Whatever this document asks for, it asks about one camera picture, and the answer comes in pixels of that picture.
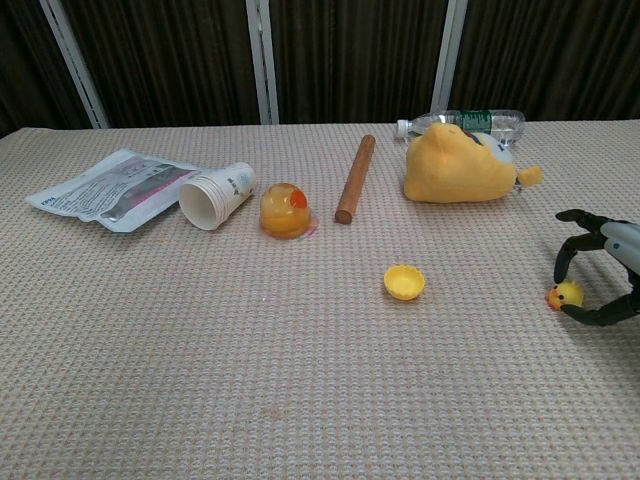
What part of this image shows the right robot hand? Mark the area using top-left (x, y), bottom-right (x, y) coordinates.
top-left (553, 208), bottom-right (640, 328)

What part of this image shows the yellow rubber duck toy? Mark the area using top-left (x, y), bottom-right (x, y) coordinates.
top-left (544, 280), bottom-right (585, 313)

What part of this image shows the yellow plush toy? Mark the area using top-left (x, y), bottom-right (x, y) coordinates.
top-left (403, 122), bottom-right (544, 203)

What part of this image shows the clear plastic water bottle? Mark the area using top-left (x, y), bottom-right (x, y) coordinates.
top-left (396, 109), bottom-right (527, 148)

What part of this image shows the small yellow plastic cup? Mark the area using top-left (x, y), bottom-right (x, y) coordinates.
top-left (383, 263), bottom-right (427, 302)

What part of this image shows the wooden rolling pin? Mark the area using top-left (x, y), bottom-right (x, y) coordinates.
top-left (334, 134), bottom-right (376, 225)

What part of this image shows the dark pleated curtain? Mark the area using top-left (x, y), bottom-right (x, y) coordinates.
top-left (0, 0), bottom-right (640, 138)

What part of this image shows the orange fruit jelly cup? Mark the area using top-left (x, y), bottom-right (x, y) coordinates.
top-left (258, 182), bottom-right (320, 240)

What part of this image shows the beige woven tablecloth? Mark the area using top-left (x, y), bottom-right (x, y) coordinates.
top-left (0, 118), bottom-right (640, 480)

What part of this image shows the stack of white paper cups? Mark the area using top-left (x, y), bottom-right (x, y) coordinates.
top-left (178, 161), bottom-right (258, 231)

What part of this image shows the white printed plastic pouch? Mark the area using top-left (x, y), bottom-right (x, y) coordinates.
top-left (25, 148), bottom-right (202, 234)

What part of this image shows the white frame post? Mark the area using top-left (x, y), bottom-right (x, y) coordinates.
top-left (245, 0), bottom-right (280, 126)
top-left (39, 0), bottom-right (110, 130)
top-left (430, 0), bottom-right (470, 115)

